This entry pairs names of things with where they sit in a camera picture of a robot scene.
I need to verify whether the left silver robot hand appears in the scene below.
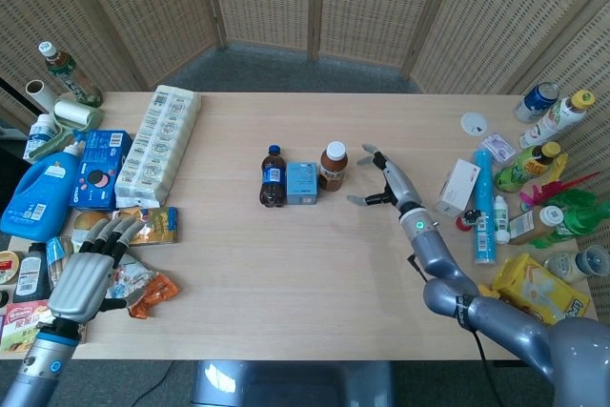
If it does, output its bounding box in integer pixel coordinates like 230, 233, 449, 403
46, 215, 144, 325

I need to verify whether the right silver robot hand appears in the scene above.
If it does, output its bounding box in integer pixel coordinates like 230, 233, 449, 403
346, 143, 425, 215

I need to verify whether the brown bottle white cap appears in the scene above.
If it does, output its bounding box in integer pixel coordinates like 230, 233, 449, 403
317, 140, 350, 193

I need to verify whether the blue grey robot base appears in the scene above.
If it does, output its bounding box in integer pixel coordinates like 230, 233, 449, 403
190, 359, 395, 407

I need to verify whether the black bottle white label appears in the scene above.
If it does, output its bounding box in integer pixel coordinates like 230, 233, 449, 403
11, 242, 51, 303

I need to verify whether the blue detergent bottle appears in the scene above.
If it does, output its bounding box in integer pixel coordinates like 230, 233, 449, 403
0, 132, 90, 242

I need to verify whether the green bottle yellow label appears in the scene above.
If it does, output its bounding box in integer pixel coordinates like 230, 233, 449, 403
494, 141, 562, 193

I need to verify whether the cola bottle blue cap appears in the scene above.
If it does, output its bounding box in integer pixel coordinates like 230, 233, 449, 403
259, 144, 288, 210

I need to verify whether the tan bottle white cap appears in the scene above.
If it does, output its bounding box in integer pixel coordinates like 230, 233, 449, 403
508, 205, 566, 246

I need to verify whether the white bottle blue label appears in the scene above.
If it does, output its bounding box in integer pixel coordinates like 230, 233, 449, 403
21, 113, 58, 160

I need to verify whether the white bottle yellow cap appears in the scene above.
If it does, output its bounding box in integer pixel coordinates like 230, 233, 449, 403
518, 90, 597, 150

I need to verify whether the green soda bottle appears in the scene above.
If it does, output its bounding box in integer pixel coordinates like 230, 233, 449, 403
531, 206, 610, 249

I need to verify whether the green tea bottle white cap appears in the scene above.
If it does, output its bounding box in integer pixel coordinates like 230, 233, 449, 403
37, 41, 105, 108

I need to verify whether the blue striped packet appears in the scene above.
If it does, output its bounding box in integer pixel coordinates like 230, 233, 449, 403
45, 236, 75, 292

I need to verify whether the white cardboard box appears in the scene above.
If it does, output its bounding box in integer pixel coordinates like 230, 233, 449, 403
434, 157, 481, 214

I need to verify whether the round tub red label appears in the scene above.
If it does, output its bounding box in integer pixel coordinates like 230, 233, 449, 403
0, 250, 25, 286

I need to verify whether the orange snack packet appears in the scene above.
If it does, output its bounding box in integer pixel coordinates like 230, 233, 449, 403
128, 273, 181, 320

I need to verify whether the pink snack box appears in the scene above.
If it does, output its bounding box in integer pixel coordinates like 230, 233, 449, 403
0, 299, 56, 356

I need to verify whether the small black red object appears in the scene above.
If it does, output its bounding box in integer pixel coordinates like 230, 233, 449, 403
456, 209, 480, 232

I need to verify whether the cyan cylinder tube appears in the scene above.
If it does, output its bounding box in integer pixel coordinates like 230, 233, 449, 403
471, 149, 498, 265

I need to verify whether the yellow snack bag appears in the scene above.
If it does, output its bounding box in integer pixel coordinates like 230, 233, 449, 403
71, 206, 181, 246

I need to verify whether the white round table grommet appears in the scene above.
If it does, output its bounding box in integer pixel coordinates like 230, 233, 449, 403
460, 112, 491, 135

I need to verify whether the small light blue box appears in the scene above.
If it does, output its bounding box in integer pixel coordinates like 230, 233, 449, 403
285, 161, 319, 207

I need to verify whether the small purple white packet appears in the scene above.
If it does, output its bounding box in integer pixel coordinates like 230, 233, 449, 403
478, 132, 518, 164

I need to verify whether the blue Oreo box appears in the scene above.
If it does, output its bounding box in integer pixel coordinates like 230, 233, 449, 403
70, 129, 134, 211

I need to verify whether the long white cracker package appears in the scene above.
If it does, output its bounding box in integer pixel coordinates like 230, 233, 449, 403
113, 85, 202, 211

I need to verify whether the blue soda can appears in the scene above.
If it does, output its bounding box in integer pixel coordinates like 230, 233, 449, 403
514, 81, 561, 124

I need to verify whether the yellow packet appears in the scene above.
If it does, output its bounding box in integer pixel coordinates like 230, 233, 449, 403
547, 152, 571, 184

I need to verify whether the green lint roller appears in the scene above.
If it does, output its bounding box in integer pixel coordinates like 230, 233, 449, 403
23, 96, 104, 163

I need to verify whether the yellow Lipton tea bag pack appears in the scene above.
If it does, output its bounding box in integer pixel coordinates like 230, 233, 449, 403
491, 254, 592, 327

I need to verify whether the colourful feather toy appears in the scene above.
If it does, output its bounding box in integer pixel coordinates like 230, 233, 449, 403
518, 171, 602, 211

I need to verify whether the clear jar grey lid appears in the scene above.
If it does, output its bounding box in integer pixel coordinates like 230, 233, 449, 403
542, 244, 610, 284

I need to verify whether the cardboard tube roll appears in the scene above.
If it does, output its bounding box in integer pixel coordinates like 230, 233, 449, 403
24, 79, 61, 112

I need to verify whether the black floor cable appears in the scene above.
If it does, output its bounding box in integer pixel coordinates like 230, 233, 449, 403
128, 359, 175, 407

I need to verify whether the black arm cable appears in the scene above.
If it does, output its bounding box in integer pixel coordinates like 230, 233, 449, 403
407, 256, 504, 407

